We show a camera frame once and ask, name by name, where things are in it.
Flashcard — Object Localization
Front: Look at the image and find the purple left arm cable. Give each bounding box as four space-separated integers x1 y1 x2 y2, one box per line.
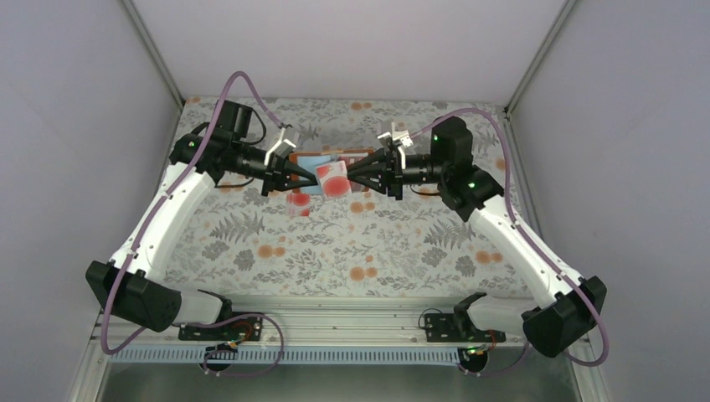
100 70 285 379

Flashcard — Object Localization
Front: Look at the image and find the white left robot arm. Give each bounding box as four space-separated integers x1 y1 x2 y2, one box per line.
85 101 317 332

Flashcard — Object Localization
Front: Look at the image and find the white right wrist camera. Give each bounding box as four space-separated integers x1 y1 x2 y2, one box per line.
377 121 414 155

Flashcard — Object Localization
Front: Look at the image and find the brown leather card holder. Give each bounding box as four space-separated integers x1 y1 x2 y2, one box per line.
289 148 374 198

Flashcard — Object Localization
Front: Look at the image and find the blue slotted cable duct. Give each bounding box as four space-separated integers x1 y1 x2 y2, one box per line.
111 345 460 366

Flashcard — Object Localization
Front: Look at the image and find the left aluminium corner post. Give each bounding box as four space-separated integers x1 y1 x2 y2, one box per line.
119 0 185 111

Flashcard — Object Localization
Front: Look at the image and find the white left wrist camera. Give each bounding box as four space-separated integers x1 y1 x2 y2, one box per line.
264 125 300 166

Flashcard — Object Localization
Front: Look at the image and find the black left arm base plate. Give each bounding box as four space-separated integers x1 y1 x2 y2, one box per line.
178 315 264 343

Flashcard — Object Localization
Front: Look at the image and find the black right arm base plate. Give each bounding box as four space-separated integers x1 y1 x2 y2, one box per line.
418 310 507 343

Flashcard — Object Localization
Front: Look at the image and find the aluminium corner frame post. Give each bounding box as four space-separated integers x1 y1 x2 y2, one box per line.
504 0 579 118

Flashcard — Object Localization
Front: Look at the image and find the aluminium mounting rail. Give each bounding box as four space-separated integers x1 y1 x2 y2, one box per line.
91 294 589 348

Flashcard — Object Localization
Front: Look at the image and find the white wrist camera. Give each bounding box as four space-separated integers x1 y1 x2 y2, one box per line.
264 125 300 166
377 121 414 155

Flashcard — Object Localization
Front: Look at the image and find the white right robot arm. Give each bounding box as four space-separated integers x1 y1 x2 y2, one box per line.
347 116 607 358

